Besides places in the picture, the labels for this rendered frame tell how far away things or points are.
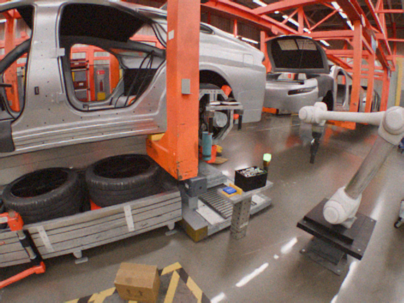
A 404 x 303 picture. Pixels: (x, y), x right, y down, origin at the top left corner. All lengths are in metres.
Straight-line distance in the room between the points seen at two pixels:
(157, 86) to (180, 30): 0.64
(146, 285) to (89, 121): 1.20
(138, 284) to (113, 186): 0.69
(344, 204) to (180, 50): 1.30
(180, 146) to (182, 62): 0.52
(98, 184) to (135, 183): 0.27
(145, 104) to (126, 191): 0.73
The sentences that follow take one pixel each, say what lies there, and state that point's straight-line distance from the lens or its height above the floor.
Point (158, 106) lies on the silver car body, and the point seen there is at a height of 0.98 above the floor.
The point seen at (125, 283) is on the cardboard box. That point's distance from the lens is 1.19.
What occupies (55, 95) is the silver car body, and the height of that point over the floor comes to 1.14.
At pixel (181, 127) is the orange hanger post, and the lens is 1.23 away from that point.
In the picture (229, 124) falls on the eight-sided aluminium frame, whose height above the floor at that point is 0.76.
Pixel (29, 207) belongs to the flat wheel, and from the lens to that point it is 1.50.
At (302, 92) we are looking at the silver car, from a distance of 4.03.
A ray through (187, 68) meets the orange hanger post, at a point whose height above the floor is 1.25.
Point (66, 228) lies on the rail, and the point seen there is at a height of 0.33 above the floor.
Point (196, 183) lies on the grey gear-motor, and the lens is 1.63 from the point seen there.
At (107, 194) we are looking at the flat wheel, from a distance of 1.51.
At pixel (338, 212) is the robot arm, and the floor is 0.53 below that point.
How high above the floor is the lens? 1.13
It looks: 18 degrees down
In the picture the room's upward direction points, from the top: 1 degrees clockwise
